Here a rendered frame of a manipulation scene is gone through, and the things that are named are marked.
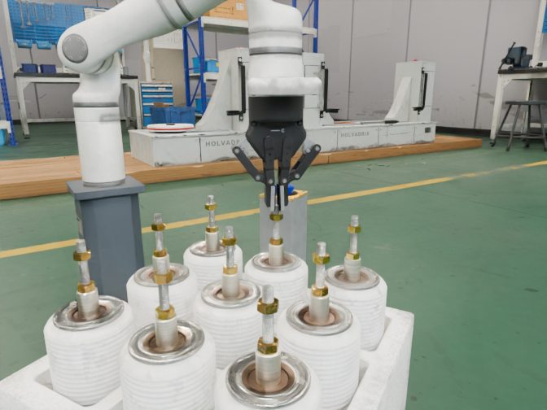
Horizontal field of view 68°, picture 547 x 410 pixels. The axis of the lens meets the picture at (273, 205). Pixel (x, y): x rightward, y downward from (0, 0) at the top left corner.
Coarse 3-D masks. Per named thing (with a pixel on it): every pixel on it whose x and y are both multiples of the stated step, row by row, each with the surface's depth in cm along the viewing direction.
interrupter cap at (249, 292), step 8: (240, 280) 55; (208, 288) 53; (216, 288) 53; (240, 288) 53; (248, 288) 53; (256, 288) 52; (208, 296) 51; (216, 296) 51; (240, 296) 51; (248, 296) 50; (256, 296) 50; (208, 304) 49; (216, 304) 48; (224, 304) 48; (232, 304) 48; (240, 304) 48; (248, 304) 49
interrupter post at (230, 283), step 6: (222, 276) 50; (228, 276) 50; (234, 276) 50; (222, 282) 51; (228, 282) 50; (234, 282) 50; (222, 288) 51; (228, 288) 50; (234, 288) 51; (222, 294) 51; (228, 294) 51; (234, 294) 51
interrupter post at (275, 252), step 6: (270, 246) 60; (276, 246) 60; (282, 246) 60; (270, 252) 60; (276, 252) 60; (282, 252) 61; (270, 258) 61; (276, 258) 60; (282, 258) 61; (276, 264) 60
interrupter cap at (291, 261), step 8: (256, 256) 63; (264, 256) 63; (288, 256) 63; (296, 256) 63; (256, 264) 60; (264, 264) 60; (288, 264) 60; (296, 264) 60; (272, 272) 58; (280, 272) 58
